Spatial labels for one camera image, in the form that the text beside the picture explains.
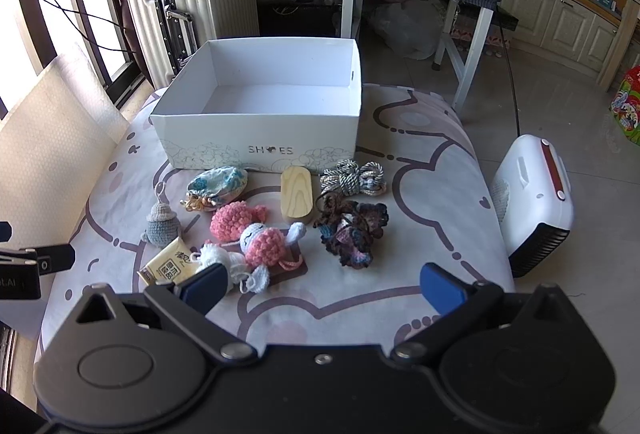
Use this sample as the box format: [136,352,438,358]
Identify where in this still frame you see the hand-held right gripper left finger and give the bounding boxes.
[74,263,258,362]

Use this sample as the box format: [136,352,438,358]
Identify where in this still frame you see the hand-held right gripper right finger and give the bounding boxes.
[390,263,575,362]

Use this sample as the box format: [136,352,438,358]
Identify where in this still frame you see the white crochet ball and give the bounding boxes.
[192,240,272,294]

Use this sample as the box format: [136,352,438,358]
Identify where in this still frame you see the yellow tissue packet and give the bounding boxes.
[137,235,201,286]

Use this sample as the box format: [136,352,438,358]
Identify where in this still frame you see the pink crochet fish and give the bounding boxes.
[210,201,268,242]

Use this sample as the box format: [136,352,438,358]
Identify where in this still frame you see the grey crochet keychain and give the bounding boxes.
[142,181,183,246]

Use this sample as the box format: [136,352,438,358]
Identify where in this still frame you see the pink white crochet doll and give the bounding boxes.
[239,221,307,271]

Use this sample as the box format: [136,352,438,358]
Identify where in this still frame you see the floral drawstring pouch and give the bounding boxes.
[180,165,249,213]

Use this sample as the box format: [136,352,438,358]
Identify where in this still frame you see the dark crochet flower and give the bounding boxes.
[312,193,390,270]

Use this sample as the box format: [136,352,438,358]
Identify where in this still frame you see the wooden block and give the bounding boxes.
[280,165,317,221]

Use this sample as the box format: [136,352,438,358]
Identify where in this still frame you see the striped rope bundle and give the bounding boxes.
[319,159,387,197]

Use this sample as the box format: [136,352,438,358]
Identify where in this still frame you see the white shoe box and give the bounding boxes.
[150,39,363,175]

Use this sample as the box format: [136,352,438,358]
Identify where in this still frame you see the printed blanket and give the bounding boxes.
[37,84,516,350]

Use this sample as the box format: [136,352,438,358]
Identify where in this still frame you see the white space heater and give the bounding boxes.
[490,134,575,278]

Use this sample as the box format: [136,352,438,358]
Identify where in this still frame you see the colourful printed box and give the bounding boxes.
[609,67,640,145]

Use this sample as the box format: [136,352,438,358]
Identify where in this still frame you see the clear plastic bag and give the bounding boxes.
[370,0,446,60]

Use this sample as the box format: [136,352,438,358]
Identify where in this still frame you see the black storage box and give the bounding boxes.
[256,0,343,40]

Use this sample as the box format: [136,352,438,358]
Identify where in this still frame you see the cream cabinet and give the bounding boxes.
[500,0,626,85]

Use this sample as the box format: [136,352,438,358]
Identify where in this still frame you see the dark window frame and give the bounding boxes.
[0,0,151,115]

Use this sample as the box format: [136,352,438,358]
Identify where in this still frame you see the black floor cable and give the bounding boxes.
[492,9,523,137]

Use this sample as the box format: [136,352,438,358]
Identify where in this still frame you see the white table frame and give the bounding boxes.
[340,0,496,125]

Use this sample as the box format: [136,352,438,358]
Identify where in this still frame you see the wooden post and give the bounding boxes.
[597,0,640,92]

